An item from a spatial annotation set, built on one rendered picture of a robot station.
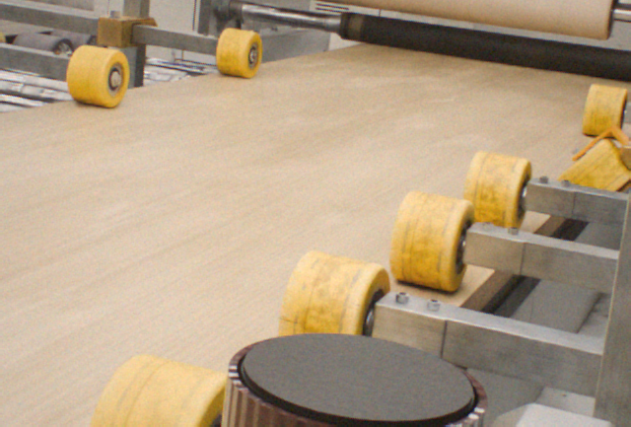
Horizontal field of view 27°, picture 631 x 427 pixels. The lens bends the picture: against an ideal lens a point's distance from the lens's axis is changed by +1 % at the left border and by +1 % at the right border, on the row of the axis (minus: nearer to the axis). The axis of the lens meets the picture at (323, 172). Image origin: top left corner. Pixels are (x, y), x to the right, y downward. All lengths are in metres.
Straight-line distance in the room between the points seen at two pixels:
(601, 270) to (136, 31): 1.40
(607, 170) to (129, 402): 1.00
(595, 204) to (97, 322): 0.58
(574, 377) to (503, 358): 0.05
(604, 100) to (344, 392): 1.79
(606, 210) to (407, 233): 0.30
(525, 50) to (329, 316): 2.10
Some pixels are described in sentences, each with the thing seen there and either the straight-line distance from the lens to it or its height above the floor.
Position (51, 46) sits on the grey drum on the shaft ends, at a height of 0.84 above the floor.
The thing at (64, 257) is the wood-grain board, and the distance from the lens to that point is 1.11.
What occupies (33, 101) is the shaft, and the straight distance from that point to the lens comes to 2.34.
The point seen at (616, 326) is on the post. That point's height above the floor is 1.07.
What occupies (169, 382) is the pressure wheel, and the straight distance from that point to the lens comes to 0.65.
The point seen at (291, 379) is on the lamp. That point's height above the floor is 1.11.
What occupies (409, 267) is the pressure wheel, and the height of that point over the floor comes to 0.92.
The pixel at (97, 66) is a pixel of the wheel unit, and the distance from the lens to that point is 1.80.
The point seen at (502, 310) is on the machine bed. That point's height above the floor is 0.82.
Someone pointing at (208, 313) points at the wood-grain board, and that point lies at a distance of 1.00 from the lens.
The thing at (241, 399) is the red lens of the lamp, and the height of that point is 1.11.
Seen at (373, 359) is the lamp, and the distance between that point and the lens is 0.31.
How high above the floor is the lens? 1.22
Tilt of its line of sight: 12 degrees down
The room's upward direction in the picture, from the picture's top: 7 degrees clockwise
